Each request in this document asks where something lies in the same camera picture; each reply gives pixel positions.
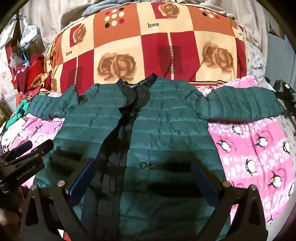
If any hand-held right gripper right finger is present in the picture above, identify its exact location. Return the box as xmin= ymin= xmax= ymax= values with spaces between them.
xmin=191 ymin=160 xmax=270 ymax=241

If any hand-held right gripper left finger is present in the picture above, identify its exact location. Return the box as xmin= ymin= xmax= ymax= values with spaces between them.
xmin=20 ymin=159 xmax=97 ymax=241

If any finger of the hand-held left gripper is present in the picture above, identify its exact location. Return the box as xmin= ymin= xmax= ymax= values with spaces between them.
xmin=27 ymin=139 xmax=55 ymax=163
xmin=4 ymin=140 xmax=33 ymax=160

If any teal quilted jacket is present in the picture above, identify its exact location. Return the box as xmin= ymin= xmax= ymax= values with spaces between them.
xmin=28 ymin=73 xmax=282 ymax=241

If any green cloth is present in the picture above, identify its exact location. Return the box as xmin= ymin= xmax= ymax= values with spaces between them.
xmin=3 ymin=93 xmax=31 ymax=133

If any pink penguin blanket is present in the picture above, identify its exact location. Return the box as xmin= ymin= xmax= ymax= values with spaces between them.
xmin=0 ymin=75 xmax=296 ymax=241

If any red cloth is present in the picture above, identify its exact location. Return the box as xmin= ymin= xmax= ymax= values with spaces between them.
xmin=13 ymin=53 xmax=45 ymax=96

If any white plastic bag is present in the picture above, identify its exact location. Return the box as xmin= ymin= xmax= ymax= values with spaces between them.
xmin=20 ymin=23 xmax=41 ymax=52

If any pale floral sheet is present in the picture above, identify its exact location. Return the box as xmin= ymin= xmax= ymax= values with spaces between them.
xmin=244 ymin=43 xmax=274 ymax=81

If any rose-printed checked blanket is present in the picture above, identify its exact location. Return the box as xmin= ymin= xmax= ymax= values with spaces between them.
xmin=44 ymin=2 xmax=248 ymax=95

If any grey-blue cloth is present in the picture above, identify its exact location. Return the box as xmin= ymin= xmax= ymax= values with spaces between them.
xmin=81 ymin=0 xmax=141 ymax=17

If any black cable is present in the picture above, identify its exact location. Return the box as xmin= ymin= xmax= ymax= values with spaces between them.
xmin=162 ymin=45 xmax=216 ymax=84

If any black device with cables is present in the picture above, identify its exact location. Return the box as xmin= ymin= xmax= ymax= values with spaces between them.
xmin=273 ymin=79 xmax=296 ymax=121

